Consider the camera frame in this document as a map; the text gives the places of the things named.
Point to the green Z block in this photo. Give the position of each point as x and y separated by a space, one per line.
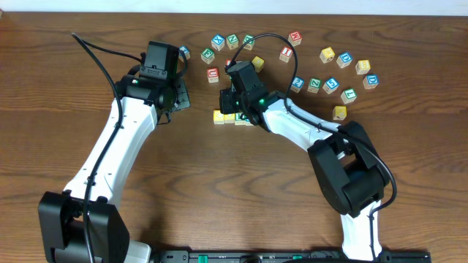
314 85

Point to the yellow W block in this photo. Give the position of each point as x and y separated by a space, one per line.
327 55

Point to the green E block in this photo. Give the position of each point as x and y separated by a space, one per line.
207 55

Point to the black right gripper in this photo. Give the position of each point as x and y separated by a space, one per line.
227 101

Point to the blue P block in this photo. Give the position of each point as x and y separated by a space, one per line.
185 50

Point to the green B block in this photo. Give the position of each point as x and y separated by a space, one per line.
248 42

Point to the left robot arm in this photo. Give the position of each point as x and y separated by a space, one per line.
82 223

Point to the yellow K block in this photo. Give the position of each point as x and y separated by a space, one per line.
339 113

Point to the blue d block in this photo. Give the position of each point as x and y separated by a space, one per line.
371 81
344 60

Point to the blue 2 block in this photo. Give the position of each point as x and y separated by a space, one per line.
297 84

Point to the red U block upper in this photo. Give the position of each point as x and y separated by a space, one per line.
213 75

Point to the blue D block upper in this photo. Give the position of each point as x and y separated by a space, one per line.
344 60

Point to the red M block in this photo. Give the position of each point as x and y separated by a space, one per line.
295 38

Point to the blue X block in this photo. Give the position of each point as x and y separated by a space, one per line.
218 42

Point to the green N block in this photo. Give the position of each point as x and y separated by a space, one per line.
232 41

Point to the green R block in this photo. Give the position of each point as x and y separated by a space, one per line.
239 121

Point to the yellow C block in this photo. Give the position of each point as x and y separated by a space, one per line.
218 117

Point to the green 7 block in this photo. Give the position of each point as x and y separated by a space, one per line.
348 96

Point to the blue 5 block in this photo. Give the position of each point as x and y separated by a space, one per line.
330 85

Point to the yellow O block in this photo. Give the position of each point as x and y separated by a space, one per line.
229 118

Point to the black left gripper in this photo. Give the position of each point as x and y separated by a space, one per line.
182 96

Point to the yellow block left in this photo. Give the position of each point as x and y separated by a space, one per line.
258 63

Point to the blue D block right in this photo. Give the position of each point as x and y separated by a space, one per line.
371 81

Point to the red I block right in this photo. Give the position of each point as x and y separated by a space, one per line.
286 54

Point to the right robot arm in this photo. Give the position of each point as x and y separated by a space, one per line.
351 175

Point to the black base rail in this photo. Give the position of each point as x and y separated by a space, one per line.
283 257

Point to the yellow 8 block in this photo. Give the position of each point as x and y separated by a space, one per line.
362 67

